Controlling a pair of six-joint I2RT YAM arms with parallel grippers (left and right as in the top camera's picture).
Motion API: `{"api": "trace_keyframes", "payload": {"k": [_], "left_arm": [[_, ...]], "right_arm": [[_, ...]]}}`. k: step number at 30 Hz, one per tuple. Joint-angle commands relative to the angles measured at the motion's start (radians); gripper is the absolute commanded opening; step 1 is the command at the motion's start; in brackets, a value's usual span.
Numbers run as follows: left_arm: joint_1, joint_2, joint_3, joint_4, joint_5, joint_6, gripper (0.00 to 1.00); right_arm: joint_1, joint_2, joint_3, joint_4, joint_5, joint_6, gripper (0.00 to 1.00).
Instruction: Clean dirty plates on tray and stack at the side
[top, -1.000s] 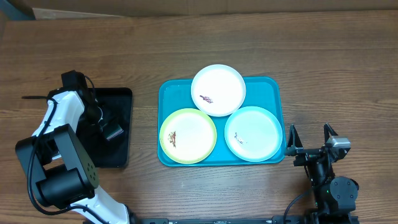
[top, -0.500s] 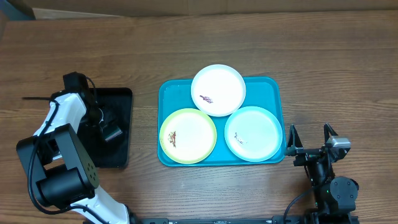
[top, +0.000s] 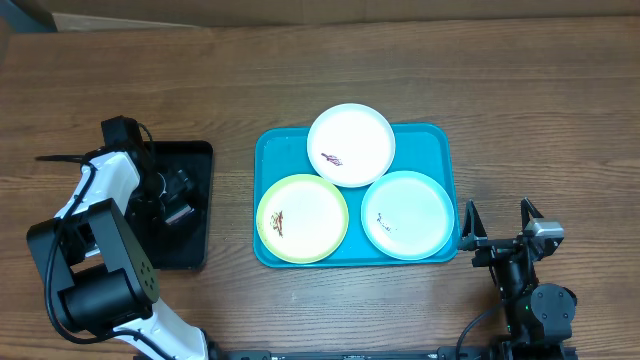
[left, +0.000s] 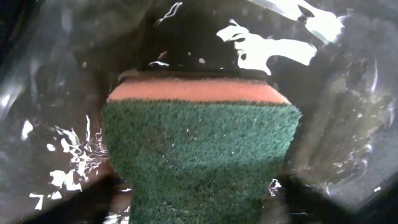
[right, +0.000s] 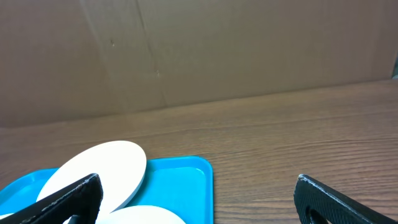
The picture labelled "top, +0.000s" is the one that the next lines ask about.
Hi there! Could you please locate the yellow-green plate with stain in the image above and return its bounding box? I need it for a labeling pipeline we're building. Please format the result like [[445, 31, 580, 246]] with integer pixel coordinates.
[[255, 174, 349, 265]]

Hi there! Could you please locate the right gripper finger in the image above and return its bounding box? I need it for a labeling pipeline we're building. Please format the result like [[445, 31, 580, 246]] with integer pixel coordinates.
[[520, 197, 543, 229], [461, 199, 488, 241]]

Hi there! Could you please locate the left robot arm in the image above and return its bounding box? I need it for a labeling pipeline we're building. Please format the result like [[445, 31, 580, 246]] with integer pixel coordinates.
[[27, 116, 219, 360]]

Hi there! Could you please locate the white plate with stain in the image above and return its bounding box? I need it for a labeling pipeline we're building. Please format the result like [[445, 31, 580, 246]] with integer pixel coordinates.
[[307, 103, 396, 188]]

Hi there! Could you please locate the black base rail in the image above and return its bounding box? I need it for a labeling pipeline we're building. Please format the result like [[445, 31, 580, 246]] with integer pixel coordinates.
[[209, 343, 579, 360]]

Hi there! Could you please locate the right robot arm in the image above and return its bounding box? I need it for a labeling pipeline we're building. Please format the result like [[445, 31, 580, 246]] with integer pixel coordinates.
[[454, 198, 577, 359]]

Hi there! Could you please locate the teal plastic serving tray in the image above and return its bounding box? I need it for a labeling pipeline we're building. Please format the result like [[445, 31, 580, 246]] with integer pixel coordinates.
[[253, 123, 458, 268]]

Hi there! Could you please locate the black rectangular tray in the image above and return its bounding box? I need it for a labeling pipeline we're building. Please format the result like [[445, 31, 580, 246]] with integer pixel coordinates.
[[125, 141, 214, 270]]

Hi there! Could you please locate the light blue plate with stain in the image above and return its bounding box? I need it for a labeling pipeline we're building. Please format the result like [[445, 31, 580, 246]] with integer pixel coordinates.
[[361, 171, 455, 261]]

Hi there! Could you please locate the green and pink sponge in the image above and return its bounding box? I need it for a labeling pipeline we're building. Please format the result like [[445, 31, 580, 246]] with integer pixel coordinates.
[[163, 203, 194, 225]]

